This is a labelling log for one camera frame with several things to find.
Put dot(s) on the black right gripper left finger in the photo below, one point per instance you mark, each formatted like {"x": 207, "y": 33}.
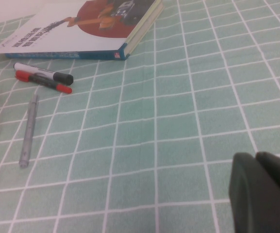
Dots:
{"x": 256, "y": 199}

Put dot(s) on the grey pen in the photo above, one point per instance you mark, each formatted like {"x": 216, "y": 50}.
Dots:
{"x": 29, "y": 128}

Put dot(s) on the red black marker pen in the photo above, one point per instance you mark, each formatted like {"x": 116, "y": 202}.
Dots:
{"x": 22, "y": 75}

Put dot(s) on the green checked tablecloth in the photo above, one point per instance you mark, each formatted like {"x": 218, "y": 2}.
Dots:
{"x": 178, "y": 121}

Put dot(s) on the white red robot book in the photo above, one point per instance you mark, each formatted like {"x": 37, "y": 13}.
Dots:
{"x": 57, "y": 36}

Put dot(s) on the slim white marker black cap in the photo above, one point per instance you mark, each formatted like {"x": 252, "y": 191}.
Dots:
{"x": 33, "y": 69}

